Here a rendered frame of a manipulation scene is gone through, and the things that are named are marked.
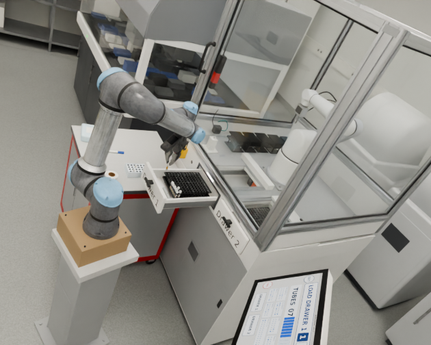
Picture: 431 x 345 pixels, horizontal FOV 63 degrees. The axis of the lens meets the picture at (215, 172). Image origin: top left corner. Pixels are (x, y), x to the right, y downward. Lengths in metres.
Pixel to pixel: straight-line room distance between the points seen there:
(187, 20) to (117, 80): 1.14
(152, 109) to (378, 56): 0.78
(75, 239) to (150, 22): 1.35
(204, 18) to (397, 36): 1.40
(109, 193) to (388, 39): 1.11
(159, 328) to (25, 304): 0.78
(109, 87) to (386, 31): 0.94
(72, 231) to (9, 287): 0.96
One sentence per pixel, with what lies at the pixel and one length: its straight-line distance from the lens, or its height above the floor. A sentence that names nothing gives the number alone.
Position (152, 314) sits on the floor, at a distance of 2.45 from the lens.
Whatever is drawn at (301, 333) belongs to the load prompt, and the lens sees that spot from 1.23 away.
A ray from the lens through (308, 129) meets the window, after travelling 1.48.
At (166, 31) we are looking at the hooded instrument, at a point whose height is 1.44.
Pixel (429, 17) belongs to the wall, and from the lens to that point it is 5.28.
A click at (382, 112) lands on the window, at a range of 1.52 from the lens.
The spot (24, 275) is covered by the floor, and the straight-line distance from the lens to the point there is 2.51.
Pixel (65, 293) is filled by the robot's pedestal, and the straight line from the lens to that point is 1.89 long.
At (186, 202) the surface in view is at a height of 0.87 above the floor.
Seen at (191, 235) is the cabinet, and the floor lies 0.53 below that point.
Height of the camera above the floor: 2.02
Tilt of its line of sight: 32 degrees down
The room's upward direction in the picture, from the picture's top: 25 degrees clockwise
